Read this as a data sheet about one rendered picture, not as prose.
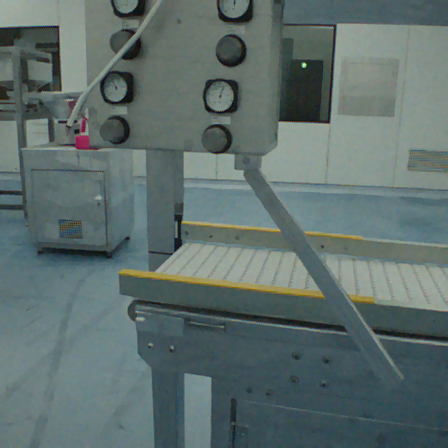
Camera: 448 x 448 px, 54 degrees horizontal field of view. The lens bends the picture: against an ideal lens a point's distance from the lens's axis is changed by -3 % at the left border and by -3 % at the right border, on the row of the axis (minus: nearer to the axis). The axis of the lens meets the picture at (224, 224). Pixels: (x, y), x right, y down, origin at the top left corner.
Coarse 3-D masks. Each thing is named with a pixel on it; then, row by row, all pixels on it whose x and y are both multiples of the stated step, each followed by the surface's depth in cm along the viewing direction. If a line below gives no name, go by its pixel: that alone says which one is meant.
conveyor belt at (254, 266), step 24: (168, 264) 76; (192, 264) 76; (216, 264) 76; (240, 264) 77; (264, 264) 77; (288, 264) 77; (336, 264) 78; (360, 264) 78; (384, 264) 78; (408, 264) 78; (312, 288) 67; (360, 288) 68; (384, 288) 68; (408, 288) 68; (432, 288) 68; (240, 312) 61
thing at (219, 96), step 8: (208, 80) 48; (216, 80) 47; (224, 80) 47; (232, 80) 48; (208, 88) 48; (216, 88) 48; (224, 88) 48; (232, 88) 47; (208, 96) 48; (216, 96) 48; (224, 96) 48; (232, 96) 48; (208, 104) 48; (216, 104) 48; (224, 104) 48; (232, 104) 48; (216, 112) 48; (224, 112) 48; (232, 112) 49
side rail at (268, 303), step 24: (120, 288) 62; (144, 288) 61; (168, 288) 60; (192, 288) 60; (216, 288) 59; (264, 312) 58; (288, 312) 57; (312, 312) 56; (360, 312) 55; (384, 312) 54; (408, 312) 54; (432, 312) 53
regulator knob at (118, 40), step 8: (128, 24) 49; (136, 24) 49; (120, 32) 48; (128, 32) 49; (112, 40) 48; (120, 40) 48; (128, 40) 48; (112, 48) 48; (120, 48) 48; (136, 48) 49; (128, 56) 50; (136, 56) 50
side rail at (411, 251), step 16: (192, 240) 87; (208, 240) 87; (224, 240) 86; (240, 240) 85; (256, 240) 84; (272, 240) 84; (320, 240) 82; (336, 240) 81; (352, 240) 80; (368, 240) 80; (384, 240) 80; (368, 256) 80; (384, 256) 80; (400, 256) 79; (416, 256) 78; (432, 256) 78
